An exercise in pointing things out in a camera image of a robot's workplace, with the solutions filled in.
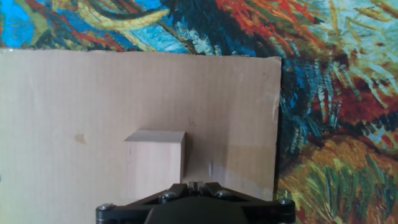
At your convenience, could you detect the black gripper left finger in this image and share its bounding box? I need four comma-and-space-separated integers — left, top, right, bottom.
95, 182, 196, 224

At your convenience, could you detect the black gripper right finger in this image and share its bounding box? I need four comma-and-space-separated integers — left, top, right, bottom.
197, 182, 297, 224

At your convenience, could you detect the colourful sunflower painting cloth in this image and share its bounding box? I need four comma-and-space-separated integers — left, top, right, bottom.
0, 0, 398, 224

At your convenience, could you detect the small light wooden block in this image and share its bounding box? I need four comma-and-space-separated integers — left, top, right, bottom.
124, 129, 187, 202

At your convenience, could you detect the brown cardboard sheet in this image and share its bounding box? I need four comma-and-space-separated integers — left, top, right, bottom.
0, 48, 283, 224

